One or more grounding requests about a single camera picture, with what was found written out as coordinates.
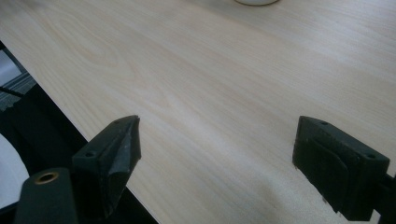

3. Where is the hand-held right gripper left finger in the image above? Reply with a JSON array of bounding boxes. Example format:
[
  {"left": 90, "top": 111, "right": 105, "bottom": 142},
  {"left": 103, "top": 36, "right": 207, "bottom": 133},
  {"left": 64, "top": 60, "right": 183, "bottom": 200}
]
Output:
[{"left": 71, "top": 114, "right": 143, "bottom": 220}]

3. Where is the white cup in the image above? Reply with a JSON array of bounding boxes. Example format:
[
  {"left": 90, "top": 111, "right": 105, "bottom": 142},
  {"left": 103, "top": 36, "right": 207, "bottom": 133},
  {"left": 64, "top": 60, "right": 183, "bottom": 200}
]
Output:
[{"left": 233, "top": 0, "right": 280, "bottom": 7}]

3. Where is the white cloth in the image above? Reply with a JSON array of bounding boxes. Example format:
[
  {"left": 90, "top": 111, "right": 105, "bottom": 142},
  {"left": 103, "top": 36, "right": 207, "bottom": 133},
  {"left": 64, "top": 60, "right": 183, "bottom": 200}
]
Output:
[{"left": 0, "top": 133, "right": 31, "bottom": 210}]

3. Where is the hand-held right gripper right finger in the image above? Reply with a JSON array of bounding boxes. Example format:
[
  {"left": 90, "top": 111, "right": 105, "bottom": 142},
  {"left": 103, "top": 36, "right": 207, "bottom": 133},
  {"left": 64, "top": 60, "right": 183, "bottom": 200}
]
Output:
[{"left": 291, "top": 115, "right": 391, "bottom": 222}]

